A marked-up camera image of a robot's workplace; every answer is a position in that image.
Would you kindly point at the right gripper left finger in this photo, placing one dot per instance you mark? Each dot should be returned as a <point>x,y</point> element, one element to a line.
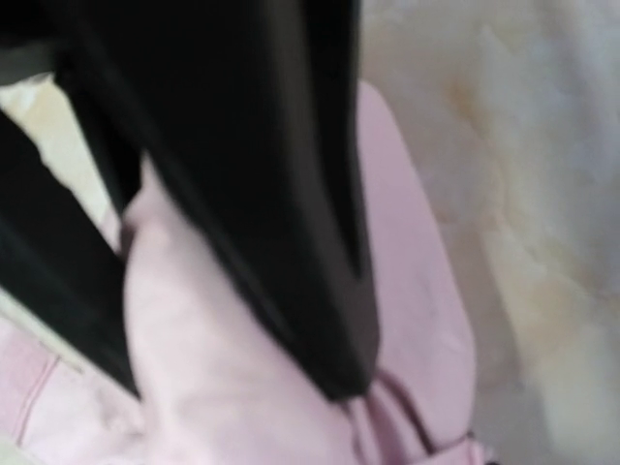
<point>55,261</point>

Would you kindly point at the pink and black umbrella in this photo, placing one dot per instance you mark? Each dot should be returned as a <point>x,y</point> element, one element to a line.
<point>216,389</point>

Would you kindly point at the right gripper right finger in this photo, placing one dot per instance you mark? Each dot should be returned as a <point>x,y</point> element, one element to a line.
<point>248,111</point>

